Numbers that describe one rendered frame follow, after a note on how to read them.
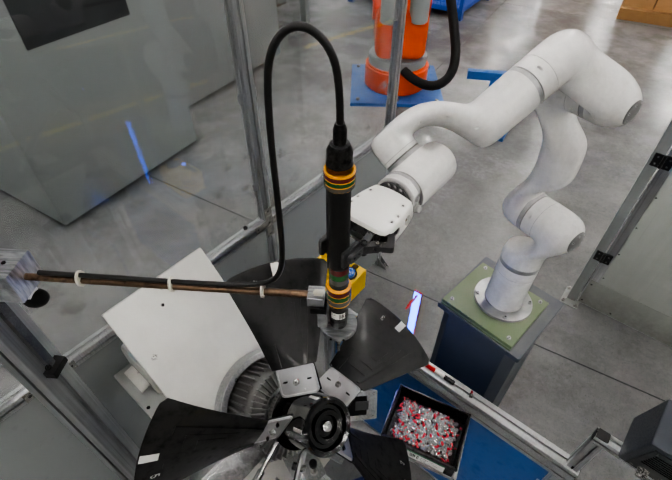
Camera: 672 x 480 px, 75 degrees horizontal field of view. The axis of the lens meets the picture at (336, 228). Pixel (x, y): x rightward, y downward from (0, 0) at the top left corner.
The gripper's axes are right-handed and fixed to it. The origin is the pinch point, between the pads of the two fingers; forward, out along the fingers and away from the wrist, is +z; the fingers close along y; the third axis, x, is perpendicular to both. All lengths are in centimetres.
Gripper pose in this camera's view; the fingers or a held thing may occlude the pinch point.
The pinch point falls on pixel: (338, 248)
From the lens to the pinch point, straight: 68.8
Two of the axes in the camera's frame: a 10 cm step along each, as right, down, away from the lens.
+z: -6.3, 5.3, -5.6
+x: 0.0, -7.3, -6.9
